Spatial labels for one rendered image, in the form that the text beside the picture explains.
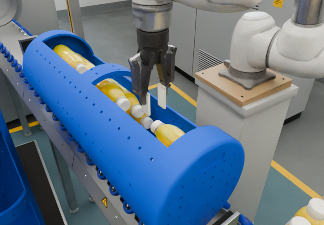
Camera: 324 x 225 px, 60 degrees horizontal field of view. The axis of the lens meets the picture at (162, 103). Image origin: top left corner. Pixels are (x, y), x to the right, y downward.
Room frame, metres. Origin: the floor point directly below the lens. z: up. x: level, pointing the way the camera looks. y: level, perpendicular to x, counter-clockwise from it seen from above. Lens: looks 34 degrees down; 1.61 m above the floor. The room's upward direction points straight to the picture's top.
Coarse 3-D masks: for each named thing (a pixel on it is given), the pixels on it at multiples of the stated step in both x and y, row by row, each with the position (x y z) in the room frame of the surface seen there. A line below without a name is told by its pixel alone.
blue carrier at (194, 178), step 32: (64, 32) 1.08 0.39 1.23; (32, 64) 0.93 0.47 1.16; (64, 64) 0.82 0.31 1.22; (96, 64) 1.10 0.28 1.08; (64, 96) 0.70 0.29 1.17; (96, 96) 0.63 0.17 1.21; (96, 128) 0.55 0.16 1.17; (128, 128) 0.50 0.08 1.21; (192, 128) 0.64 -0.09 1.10; (96, 160) 0.51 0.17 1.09; (128, 160) 0.44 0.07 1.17; (160, 160) 0.40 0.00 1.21; (192, 160) 0.38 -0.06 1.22; (224, 160) 0.45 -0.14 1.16; (128, 192) 0.40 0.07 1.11; (160, 192) 0.35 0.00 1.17; (192, 192) 0.38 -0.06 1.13; (224, 192) 0.46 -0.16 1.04; (160, 224) 0.33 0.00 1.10; (192, 224) 0.39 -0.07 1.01
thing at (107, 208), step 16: (0, 32) 1.93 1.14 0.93; (16, 32) 1.93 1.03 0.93; (16, 48) 1.64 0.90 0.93; (0, 64) 1.56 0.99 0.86; (16, 80) 1.30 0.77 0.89; (32, 112) 1.08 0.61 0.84; (48, 128) 0.93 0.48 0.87; (64, 144) 0.80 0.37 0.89; (80, 176) 0.68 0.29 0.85; (96, 192) 0.59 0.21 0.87; (112, 208) 0.52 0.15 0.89; (112, 224) 0.50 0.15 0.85; (208, 224) 0.44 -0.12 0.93
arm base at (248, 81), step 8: (224, 64) 1.19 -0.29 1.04; (224, 72) 1.10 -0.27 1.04; (232, 72) 1.06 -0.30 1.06; (240, 72) 1.03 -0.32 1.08; (256, 72) 1.02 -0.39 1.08; (264, 72) 1.04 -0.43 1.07; (232, 80) 1.05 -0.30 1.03; (240, 80) 1.02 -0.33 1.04; (248, 80) 1.01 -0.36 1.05; (256, 80) 1.01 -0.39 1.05; (264, 80) 1.03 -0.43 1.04; (248, 88) 0.97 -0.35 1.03
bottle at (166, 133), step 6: (156, 126) 0.62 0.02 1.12; (162, 126) 0.60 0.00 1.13; (168, 126) 0.60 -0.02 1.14; (174, 126) 0.60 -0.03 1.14; (156, 132) 0.60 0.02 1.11; (162, 132) 0.58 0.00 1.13; (168, 132) 0.57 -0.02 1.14; (174, 132) 0.57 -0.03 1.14; (180, 132) 0.57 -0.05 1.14; (162, 138) 0.57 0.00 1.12; (168, 138) 0.56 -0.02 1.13; (174, 138) 0.55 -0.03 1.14; (168, 144) 0.55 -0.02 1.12
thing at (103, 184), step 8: (0, 56) 1.55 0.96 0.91; (8, 64) 1.43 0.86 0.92; (16, 72) 1.32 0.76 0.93; (32, 96) 1.10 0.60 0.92; (40, 104) 1.02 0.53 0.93; (48, 112) 0.95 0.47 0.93; (56, 128) 0.86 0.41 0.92; (64, 136) 0.81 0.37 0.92; (72, 144) 0.76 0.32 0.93; (80, 160) 0.69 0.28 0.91; (88, 168) 0.65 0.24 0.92; (96, 168) 0.64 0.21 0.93; (96, 176) 0.61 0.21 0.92; (104, 184) 0.58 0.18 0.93; (104, 192) 0.56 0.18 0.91; (112, 200) 0.53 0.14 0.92; (120, 200) 0.51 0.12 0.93; (120, 208) 0.50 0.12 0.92; (128, 216) 0.47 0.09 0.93; (128, 224) 0.45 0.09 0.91; (136, 224) 0.44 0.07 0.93
